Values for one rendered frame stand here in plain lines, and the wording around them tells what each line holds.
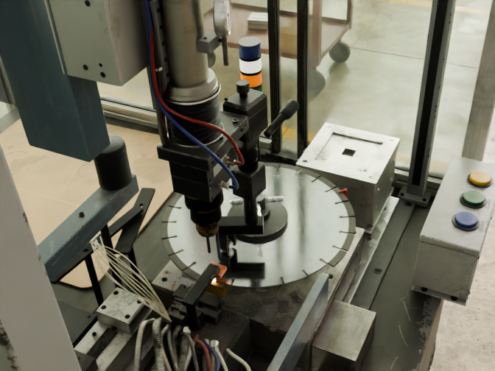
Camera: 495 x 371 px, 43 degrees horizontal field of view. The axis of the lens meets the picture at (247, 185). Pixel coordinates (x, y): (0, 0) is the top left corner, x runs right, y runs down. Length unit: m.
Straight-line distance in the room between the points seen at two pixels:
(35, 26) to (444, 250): 0.81
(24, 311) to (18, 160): 1.49
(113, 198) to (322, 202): 0.38
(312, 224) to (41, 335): 0.85
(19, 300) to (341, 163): 1.12
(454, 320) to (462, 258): 1.07
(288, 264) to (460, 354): 1.22
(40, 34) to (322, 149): 0.77
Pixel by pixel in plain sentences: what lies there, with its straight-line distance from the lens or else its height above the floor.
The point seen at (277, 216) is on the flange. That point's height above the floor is 0.96.
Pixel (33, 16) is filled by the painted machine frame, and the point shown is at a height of 1.42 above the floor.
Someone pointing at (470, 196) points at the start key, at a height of 0.91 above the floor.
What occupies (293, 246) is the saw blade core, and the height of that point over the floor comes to 0.95.
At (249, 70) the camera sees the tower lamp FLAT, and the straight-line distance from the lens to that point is 1.28.
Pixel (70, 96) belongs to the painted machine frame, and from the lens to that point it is 0.82.
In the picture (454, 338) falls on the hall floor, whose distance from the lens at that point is 2.23.
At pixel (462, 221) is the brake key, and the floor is 0.91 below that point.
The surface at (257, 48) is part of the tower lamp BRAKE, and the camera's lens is 1.27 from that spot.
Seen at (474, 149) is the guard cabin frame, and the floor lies 0.90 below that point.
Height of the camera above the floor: 1.70
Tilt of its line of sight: 38 degrees down
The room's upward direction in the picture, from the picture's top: 4 degrees counter-clockwise
